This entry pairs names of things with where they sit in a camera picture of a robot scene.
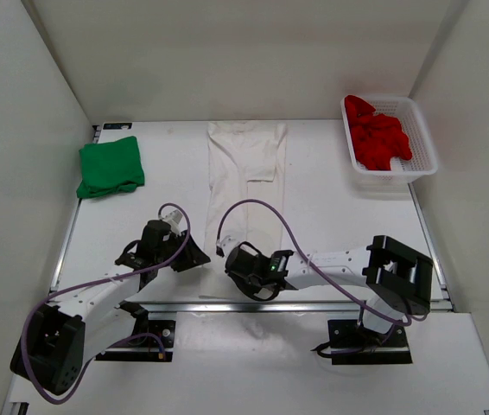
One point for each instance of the red t-shirt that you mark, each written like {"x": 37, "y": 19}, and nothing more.
{"x": 376, "y": 138}

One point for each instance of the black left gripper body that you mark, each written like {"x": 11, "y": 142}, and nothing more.
{"x": 174, "y": 244}

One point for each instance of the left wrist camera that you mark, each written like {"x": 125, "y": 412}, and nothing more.
{"x": 173, "y": 219}

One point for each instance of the dark table label sticker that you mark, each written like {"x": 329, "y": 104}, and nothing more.
{"x": 116, "y": 126}

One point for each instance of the green t-shirt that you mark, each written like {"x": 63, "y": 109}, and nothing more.
{"x": 110, "y": 168}

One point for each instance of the white plastic laundry basket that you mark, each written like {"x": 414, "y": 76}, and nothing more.
{"x": 423, "y": 162}

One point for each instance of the aluminium rail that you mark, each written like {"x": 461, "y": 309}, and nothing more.
{"x": 248, "y": 307}

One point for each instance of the white t-shirt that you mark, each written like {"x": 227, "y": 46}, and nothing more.
{"x": 247, "y": 160}

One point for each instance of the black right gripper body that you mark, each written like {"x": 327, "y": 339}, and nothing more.
{"x": 253, "y": 284}

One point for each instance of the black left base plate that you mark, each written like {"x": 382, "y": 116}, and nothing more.
{"x": 155, "y": 343}

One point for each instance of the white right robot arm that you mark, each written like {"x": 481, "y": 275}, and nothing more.
{"x": 399, "y": 277}

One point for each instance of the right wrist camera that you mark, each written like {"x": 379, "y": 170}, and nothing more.
{"x": 226, "y": 245}

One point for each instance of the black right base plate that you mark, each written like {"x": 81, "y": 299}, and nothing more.
{"x": 350, "y": 344}

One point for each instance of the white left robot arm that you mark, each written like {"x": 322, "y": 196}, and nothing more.
{"x": 63, "y": 336}

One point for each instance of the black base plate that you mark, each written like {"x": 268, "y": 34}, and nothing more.
{"x": 350, "y": 344}
{"x": 155, "y": 343}

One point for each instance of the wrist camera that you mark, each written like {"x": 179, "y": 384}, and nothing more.
{"x": 226, "y": 245}
{"x": 173, "y": 219}

